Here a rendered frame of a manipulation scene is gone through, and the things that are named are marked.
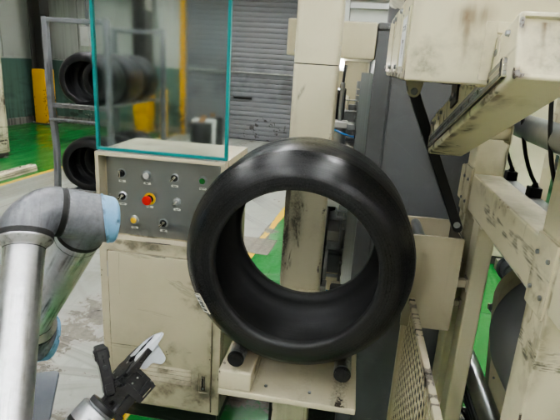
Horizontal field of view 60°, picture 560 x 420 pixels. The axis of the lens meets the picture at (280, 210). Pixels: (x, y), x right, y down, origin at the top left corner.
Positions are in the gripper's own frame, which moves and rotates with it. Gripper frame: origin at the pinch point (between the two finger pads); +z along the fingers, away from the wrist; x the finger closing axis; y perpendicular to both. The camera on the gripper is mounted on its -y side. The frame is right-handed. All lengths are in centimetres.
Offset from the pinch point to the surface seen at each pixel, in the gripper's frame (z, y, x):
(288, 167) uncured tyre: 44, -12, 26
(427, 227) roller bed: 81, 43, 3
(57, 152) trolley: 77, -74, -377
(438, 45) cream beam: 57, -19, 67
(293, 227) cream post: 52, 13, -13
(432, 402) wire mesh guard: 25, 40, 45
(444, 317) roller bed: 59, 59, 13
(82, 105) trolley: 117, -90, -344
